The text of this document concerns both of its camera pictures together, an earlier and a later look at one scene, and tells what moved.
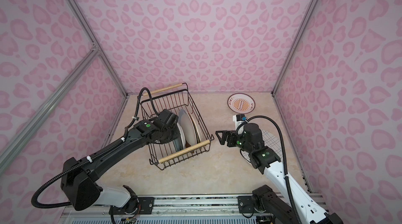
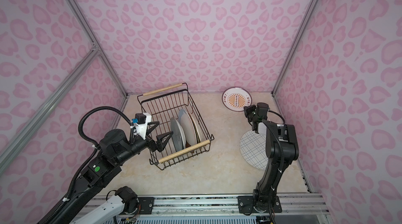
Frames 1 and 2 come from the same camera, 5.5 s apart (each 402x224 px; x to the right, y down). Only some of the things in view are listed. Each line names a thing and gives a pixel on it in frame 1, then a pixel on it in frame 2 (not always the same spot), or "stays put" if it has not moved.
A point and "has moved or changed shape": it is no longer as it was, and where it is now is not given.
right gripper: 232,134 → 248,110
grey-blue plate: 179,144 stays put
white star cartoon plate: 198,137 stays put
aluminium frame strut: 36,121 stays put
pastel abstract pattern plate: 189,127 stays put
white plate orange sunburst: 241,103 has moved or changed shape
